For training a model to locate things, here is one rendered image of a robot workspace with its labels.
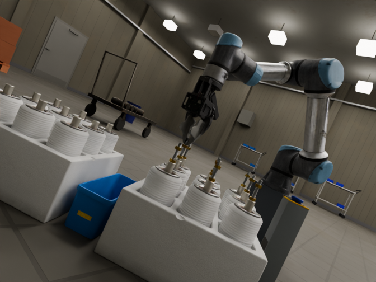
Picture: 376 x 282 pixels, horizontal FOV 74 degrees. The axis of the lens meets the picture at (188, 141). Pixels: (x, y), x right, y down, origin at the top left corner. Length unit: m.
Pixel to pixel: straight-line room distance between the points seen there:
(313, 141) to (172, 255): 0.79
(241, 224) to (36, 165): 0.55
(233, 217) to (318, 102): 0.67
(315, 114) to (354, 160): 10.06
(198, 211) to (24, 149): 0.48
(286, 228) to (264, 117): 11.32
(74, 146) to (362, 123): 11.16
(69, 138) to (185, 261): 0.45
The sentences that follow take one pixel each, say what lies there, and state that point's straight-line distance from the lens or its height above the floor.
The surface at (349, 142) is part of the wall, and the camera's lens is 11.34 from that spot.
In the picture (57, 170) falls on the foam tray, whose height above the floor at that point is 0.14.
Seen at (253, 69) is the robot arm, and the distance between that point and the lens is 0.86.
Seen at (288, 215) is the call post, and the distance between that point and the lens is 0.89.
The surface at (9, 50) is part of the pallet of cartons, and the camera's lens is 5.66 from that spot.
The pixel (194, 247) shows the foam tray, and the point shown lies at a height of 0.13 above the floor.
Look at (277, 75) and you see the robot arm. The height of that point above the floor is 0.75.
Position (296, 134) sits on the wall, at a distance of 11.60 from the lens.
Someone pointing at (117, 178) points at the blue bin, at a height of 0.10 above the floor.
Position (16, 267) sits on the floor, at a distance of 0.63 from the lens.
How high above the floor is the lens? 0.37
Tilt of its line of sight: 1 degrees down
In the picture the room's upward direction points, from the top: 25 degrees clockwise
